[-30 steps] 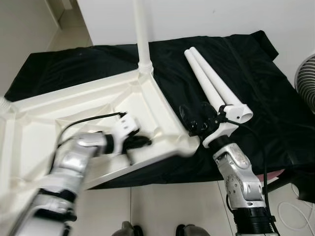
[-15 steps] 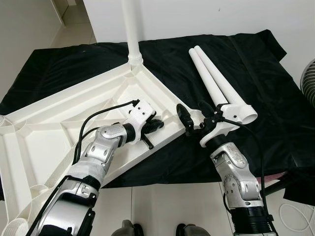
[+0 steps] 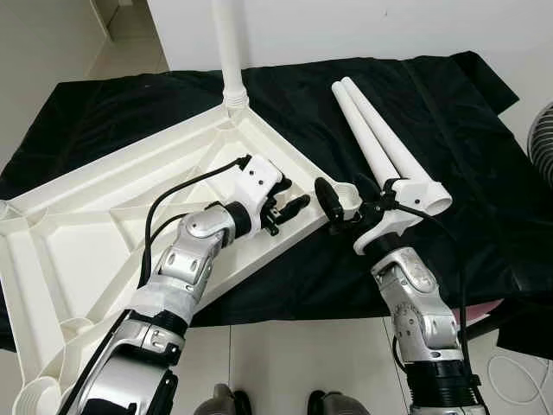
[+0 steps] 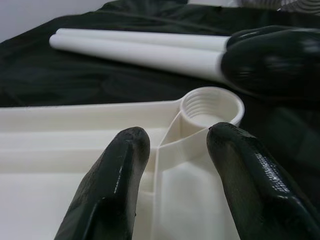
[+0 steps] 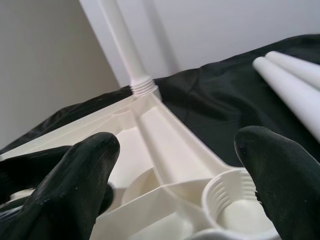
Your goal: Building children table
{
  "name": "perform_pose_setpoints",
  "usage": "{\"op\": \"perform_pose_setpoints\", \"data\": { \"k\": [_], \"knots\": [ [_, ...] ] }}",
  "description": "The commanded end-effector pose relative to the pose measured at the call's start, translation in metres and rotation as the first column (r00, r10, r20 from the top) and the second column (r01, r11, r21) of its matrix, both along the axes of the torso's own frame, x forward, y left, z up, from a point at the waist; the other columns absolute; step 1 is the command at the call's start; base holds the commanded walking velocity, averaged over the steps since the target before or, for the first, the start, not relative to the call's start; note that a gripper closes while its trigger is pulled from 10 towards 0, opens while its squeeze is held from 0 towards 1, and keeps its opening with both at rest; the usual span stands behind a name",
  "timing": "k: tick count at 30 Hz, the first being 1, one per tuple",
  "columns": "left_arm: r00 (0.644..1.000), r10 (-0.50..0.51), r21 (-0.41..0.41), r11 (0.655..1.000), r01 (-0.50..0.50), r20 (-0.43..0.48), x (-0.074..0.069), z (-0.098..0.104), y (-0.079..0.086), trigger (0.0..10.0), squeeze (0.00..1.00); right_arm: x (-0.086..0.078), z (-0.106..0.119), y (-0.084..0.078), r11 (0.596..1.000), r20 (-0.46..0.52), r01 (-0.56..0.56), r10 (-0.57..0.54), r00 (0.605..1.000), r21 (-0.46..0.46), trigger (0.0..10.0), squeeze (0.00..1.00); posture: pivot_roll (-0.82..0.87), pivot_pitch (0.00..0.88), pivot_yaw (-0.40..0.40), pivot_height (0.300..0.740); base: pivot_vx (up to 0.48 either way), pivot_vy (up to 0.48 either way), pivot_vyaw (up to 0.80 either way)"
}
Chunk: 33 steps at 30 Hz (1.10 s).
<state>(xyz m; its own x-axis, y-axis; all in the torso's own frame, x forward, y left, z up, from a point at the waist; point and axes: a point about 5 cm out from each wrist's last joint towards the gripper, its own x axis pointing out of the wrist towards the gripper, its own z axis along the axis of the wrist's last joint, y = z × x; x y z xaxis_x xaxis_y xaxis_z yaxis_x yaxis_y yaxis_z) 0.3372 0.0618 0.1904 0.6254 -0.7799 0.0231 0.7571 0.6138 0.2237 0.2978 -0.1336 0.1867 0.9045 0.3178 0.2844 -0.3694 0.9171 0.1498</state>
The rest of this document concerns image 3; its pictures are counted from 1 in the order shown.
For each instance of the white door frame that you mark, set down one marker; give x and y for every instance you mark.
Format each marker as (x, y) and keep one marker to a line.
(104, 17)

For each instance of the grey robot right foot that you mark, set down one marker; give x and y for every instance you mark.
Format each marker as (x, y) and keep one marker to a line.
(337, 406)

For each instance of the black cloth table cover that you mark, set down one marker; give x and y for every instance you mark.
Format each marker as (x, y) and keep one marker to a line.
(475, 233)

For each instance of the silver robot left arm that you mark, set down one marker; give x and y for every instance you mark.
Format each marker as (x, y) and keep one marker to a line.
(186, 259)

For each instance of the white plastic table leg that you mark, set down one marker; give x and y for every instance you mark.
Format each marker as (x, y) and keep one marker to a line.
(363, 130)
(386, 130)
(229, 52)

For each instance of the white standing fan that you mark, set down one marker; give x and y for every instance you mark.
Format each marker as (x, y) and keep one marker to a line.
(543, 143)

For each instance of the grey robot foot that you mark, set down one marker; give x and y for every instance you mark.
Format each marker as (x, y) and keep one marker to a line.
(337, 406)
(220, 403)

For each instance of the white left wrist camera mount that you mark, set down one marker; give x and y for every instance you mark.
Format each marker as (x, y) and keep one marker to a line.
(257, 181)

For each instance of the grey robot left foot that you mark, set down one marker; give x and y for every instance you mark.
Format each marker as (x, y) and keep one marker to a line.
(220, 403)

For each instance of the white plastic table top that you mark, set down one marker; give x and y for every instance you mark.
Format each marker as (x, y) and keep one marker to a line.
(86, 251)

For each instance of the pink plastic part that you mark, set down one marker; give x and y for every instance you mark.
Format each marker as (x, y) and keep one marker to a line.
(484, 307)

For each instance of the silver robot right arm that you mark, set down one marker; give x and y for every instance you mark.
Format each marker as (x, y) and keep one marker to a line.
(415, 303)

